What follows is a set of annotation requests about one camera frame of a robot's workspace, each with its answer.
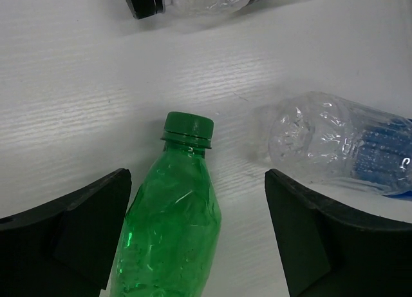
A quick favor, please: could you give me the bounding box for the green plastic bottle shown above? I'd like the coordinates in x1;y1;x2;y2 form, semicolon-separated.
110;111;221;296

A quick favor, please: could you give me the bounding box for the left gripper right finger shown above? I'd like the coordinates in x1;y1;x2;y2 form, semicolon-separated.
265;169;411;296

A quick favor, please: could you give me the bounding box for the blue label water bottle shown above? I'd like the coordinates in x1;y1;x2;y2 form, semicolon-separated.
250;91;411;199

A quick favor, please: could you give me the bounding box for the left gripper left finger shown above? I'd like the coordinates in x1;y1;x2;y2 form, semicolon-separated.
1;168;131;296

